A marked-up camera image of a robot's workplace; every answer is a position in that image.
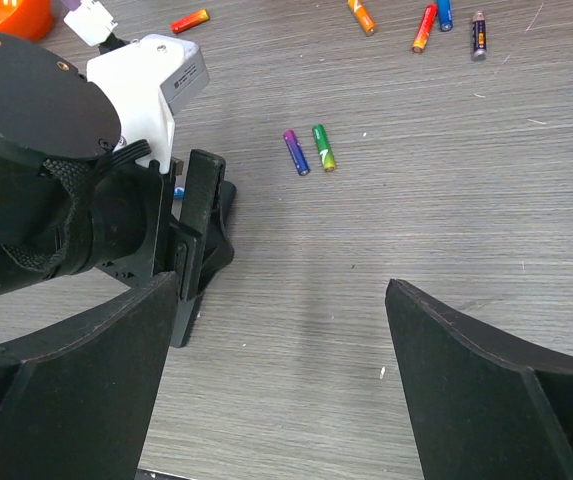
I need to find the green battery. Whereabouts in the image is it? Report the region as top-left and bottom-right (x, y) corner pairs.
(311, 124), (337, 172)

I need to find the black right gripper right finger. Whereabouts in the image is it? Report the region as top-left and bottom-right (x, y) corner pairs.
(385, 280), (573, 479)

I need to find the dark purple battery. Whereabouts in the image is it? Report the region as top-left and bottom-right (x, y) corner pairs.
(471, 11), (487, 61)

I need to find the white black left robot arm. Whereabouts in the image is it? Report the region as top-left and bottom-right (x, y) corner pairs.
(0, 33), (236, 301)

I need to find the orange bowl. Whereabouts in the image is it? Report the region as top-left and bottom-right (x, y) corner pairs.
(0, 0), (54, 41)

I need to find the black remote control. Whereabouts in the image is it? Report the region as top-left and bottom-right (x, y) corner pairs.
(170, 295), (204, 348)

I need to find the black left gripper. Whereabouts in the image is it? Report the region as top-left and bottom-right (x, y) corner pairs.
(90, 149), (237, 300)

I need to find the red yellow battery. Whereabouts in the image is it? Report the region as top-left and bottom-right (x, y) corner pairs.
(411, 3), (438, 54)

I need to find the purple blue battery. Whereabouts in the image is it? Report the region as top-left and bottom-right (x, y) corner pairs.
(283, 130), (310, 176)

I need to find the blue red battery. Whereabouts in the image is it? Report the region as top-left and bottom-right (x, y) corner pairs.
(435, 0), (453, 32)

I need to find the red orange battery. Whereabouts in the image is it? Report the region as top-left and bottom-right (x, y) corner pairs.
(170, 9), (210, 34)

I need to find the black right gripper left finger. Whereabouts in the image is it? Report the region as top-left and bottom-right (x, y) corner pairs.
(0, 273), (178, 479)

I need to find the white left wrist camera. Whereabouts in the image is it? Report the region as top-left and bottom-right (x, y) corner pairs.
(86, 34), (209, 174)

